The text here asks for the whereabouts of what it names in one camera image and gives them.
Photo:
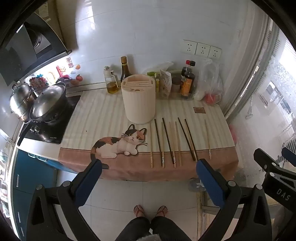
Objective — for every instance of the white round object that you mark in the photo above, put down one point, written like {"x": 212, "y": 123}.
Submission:
{"x": 200, "y": 95}

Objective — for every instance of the glass oil dispenser bottle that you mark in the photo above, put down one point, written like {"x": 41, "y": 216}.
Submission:
{"x": 112, "y": 85}

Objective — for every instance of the person's right foot in sandal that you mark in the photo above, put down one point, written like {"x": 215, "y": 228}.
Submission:
{"x": 161, "y": 210}

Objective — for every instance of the clear plastic bag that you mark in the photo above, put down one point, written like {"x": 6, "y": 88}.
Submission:
{"x": 159, "y": 66}
{"x": 212, "y": 76}

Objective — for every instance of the person's left foot in sandal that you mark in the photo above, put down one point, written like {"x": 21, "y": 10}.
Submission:
{"x": 139, "y": 210}

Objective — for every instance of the colourful letter wall stickers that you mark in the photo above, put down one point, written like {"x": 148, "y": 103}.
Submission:
{"x": 38, "y": 81}

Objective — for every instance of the steel stockpot with lid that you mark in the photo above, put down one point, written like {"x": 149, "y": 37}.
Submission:
{"x": 20, "y": 99}

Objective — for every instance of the black range hood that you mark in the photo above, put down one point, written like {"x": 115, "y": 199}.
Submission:
{"x": 20, "y": 51}

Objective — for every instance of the red apple wall sticker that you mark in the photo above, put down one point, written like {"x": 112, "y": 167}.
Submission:
{"x": 79, "y": 77}

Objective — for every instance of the person's foot in sandal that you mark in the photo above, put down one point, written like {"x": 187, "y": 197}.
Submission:
{"x": 139, "y": 210}
{"x": 161, "y": 210}

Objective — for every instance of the pink cloth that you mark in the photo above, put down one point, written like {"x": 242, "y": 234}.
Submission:
{"x": 232, "y": 134}

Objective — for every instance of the window with frosted film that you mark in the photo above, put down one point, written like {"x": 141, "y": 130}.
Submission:
{"x": 266, "y": 104}

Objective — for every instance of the dark glass bottle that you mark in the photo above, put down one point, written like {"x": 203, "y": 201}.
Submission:
{"x": 124, "y": 73}

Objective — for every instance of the orange fruit wall sticker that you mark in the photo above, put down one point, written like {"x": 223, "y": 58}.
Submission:
{"x": 74, "y": 82}

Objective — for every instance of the soy sauce bottle orange label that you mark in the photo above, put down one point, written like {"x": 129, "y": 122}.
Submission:
{"x": 187, "y": 83}

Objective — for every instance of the white wall socket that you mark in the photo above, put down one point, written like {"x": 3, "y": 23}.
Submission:
{"x": 214, "y": 52}
{"x": 190, "y": 47}
{"x": 202, "y": 49}

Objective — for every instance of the cream utensil holder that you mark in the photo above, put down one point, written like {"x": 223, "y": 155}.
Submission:
{"x": 138, "y": 104}

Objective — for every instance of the black gas stove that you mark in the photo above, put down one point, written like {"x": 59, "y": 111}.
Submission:
{"x": 52, "y": 133}

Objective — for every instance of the striped cat print mat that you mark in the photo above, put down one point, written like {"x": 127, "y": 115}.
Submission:
{"x": 104, "y": 111}

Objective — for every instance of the white printed packet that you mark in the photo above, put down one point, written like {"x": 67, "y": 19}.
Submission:
{"x": 166, "y": 84}

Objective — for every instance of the wok with steel lid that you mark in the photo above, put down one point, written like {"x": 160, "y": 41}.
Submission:
{"x": 48, "y": 102}

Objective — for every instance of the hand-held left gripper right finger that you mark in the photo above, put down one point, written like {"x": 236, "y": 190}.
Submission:
{"x": 210, "y": 183}

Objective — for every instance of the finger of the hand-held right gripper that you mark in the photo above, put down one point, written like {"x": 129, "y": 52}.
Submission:
{"x": 262, "y": 157}
{"x": 289, "y": 154}

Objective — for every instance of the row of chopsticks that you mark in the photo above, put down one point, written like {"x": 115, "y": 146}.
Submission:
{"x": 171, "y": 148}

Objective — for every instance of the person's black trousers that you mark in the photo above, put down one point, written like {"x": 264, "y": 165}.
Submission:
{"x": 136, "y": 229}

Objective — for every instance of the blue kitchen cabinet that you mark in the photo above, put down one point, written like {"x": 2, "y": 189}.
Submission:
{"x": 30, "y": 180}

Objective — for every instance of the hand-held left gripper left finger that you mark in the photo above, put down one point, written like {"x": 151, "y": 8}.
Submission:
{"x": 89, "y": 180}

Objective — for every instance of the yellow box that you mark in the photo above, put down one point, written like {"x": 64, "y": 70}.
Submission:
{"x": 158, "y": 85}

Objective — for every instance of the green lid container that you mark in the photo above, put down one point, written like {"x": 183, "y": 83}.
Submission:
{"x": 151, "y": 74}

